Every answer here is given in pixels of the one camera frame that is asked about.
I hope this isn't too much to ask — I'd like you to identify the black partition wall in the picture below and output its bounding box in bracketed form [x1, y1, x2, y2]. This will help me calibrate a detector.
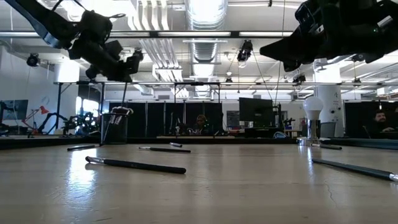
[108, 101, 223, 138]
[344, 101, 398, 139]

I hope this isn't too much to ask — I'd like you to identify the dark wall screen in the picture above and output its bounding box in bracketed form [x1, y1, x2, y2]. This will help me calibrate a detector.
[0, 99, 29, 121]

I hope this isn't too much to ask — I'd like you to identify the black spotlight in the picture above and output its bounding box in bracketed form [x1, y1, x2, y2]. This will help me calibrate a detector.
[25, 52, 41, 68]

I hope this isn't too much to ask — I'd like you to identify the black mesh cup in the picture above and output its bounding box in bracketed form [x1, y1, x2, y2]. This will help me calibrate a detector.
[99, 112, 130, 146]

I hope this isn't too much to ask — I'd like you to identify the silver ventilation duct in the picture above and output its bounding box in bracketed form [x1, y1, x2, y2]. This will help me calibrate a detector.
[185, 0, 229, 99]

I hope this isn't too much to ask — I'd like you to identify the black monitor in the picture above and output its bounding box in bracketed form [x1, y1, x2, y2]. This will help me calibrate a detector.
[238, 96, 275, 129]

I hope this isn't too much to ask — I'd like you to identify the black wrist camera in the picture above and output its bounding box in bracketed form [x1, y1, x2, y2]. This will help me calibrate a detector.
[294, 1, 323, 34]
[104, 39, 124, 60]

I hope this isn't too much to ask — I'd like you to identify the person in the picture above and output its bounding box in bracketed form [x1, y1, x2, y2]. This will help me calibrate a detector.
[192, 113, 213, 136]
[369, 110, 397, 134]

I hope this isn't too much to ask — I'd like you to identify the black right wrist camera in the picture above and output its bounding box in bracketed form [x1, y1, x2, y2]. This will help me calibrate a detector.
[294, 1, 323, 34]

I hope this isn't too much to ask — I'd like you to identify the long thin makeup brush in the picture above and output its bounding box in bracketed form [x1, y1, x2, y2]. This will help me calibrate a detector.
[311, 157, 398, 183]

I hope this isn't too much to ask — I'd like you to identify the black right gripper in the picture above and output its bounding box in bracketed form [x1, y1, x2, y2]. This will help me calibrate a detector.
[259, 0, 374, 72]

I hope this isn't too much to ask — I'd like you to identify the red desk lamp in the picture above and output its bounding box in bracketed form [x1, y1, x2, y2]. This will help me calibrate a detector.
[22, 105, 50, 135]

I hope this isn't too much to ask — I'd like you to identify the white round column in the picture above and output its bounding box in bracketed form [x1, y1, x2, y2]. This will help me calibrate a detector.
[313, 63, 345, 138]

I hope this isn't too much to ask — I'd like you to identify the black overhead camera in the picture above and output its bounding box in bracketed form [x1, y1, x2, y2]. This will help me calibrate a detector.
[236, 39, 254, 63]

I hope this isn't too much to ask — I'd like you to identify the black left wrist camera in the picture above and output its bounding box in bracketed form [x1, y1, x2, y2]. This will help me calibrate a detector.
[104, 39, 124, 60]

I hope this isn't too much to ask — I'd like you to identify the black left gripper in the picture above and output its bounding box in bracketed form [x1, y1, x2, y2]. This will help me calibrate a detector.
[68, 11, 144, 83]

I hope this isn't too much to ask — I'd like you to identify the white bulb on chrome stand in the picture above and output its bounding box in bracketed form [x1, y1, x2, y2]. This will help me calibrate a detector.
[296, 95, 331, 147]

